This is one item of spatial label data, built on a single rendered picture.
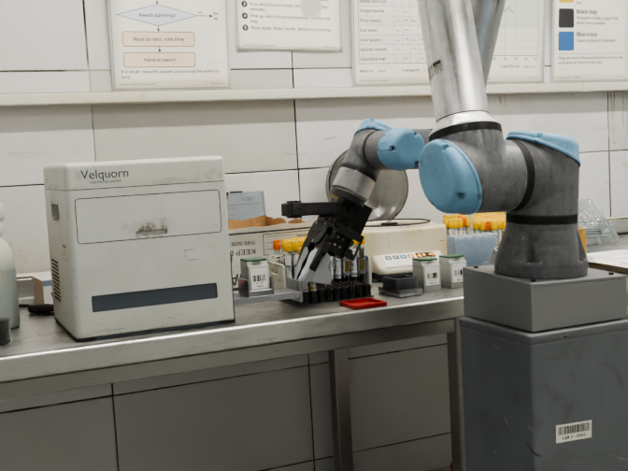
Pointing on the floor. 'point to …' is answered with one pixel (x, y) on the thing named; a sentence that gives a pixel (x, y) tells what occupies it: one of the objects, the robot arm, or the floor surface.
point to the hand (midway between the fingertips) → (296, 285)
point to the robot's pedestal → (545, 396)
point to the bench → (248, 348)
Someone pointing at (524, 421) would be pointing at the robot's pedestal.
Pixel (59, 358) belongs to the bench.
